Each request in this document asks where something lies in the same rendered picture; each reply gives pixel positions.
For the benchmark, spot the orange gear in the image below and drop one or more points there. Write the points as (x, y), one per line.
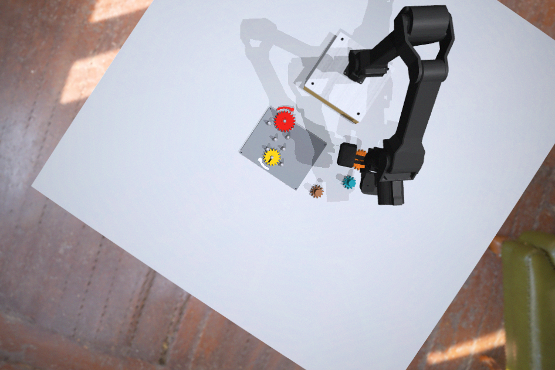
(362, 153)

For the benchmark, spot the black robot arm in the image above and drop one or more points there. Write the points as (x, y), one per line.
(402, 155)

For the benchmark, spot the yellow gear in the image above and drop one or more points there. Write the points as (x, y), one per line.
(274, 160)

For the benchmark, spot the brown gear with tall hub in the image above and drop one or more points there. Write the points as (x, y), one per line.
(316, 191)

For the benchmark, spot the teal gear with tall hub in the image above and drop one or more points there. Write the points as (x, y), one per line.
(349, 182)

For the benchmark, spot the red gear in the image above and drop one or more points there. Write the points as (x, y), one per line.
(289, 121)

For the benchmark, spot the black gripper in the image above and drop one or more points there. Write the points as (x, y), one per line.
(347, 156)

